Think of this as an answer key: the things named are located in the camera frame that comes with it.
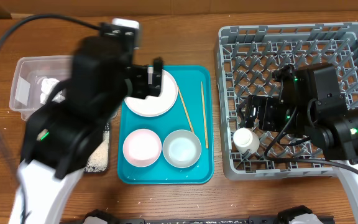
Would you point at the white cup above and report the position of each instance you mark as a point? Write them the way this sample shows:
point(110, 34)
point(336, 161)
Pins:
point(246, 141)

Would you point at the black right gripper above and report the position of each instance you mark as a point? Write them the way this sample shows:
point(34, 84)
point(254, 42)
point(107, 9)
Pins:
point(268, 106)

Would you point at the teal plastic tray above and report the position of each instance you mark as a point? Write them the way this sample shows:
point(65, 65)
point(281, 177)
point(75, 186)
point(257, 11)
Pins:
point(188, 78)

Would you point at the white napkin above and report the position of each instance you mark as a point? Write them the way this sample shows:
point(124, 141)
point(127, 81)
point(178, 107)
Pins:
point(47, 86)

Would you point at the pink bowl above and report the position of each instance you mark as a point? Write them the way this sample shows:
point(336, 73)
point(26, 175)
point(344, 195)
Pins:
point(142, 147)

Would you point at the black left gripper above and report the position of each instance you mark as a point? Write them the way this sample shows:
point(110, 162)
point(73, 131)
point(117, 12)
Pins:
point(140, 72)

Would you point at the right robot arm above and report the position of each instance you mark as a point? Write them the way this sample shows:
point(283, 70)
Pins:
point(311, 108)

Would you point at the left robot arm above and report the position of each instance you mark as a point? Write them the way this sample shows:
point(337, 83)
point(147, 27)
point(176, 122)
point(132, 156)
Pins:
point(62, 134)

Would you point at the grey bowl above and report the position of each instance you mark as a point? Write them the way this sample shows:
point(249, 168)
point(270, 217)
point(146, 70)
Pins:
point(181, 149)

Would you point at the black tray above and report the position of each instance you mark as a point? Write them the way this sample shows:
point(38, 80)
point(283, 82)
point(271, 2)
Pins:
point(99, 152)

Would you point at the rice grains pile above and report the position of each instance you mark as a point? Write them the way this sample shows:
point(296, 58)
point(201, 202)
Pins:
point(99, 155)

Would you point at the white round plate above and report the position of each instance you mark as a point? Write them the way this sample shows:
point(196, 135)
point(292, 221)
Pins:
point(156, 105)

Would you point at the grey dish rack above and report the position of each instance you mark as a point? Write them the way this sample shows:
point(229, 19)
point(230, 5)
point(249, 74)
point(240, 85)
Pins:
point(246, 56)

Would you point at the wooden chopstick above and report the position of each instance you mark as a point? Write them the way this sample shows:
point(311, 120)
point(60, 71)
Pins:
point(185, 110)
point(204, 117)

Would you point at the clear plastic bin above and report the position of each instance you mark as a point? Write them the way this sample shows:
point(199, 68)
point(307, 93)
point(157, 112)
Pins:
point(26, 83)

